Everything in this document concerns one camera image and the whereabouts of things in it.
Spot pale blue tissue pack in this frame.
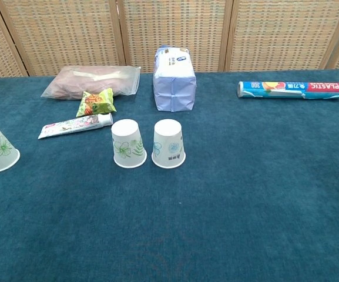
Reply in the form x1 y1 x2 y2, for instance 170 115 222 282
153 44 197 113

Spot blue felt table cloth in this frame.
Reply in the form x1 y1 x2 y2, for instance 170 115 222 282
0 68 339 282

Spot green yellow snack packet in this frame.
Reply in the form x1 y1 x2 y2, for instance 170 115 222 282
75 88 118 118

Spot clear zip bag pink contents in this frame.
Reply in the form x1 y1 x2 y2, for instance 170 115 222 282
41 65 142 100

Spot white floral toothpaste tube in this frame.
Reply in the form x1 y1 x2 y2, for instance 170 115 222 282
38 113 113 140

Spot blue red plastic wrap roll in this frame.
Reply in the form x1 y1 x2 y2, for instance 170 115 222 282
237 81 339 101

